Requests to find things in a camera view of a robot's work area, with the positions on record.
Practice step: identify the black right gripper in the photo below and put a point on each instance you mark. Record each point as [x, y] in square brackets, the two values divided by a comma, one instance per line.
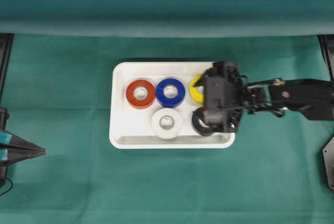
[226, 96]

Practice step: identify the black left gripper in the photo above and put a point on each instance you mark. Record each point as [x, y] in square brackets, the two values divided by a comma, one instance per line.
[9, 140]

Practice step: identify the yellow tape roll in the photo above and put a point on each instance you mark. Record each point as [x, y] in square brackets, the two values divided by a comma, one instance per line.
[196, 93]

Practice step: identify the black tape roll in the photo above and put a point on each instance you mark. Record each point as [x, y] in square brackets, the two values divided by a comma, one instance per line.
[198, 125]

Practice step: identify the blue tape roll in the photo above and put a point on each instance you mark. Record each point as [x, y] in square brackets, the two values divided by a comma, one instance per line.
[170, 102]

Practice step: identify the white tape roll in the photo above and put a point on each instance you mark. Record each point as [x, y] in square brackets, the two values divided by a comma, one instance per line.
[166, 123]

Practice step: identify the red tape roll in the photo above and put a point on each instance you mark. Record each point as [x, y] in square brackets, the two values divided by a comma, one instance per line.
[140, 94]

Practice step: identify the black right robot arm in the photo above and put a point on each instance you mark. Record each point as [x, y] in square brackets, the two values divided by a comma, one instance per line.
[312, 98]

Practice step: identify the white plastic tray case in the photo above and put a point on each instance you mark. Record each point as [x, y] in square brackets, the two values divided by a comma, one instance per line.
[131, 128]

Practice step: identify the black left frame post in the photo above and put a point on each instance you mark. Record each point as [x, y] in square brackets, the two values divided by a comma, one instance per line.
[6, 44]

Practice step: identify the black frame post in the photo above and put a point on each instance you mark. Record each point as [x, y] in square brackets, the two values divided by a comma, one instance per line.
[6, 44]
[326, 42]

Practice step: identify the black right frame post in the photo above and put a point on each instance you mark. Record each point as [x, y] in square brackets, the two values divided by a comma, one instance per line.
[326, 42]

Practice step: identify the grey right base plate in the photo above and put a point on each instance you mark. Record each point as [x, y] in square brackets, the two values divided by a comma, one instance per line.
[328, 156]

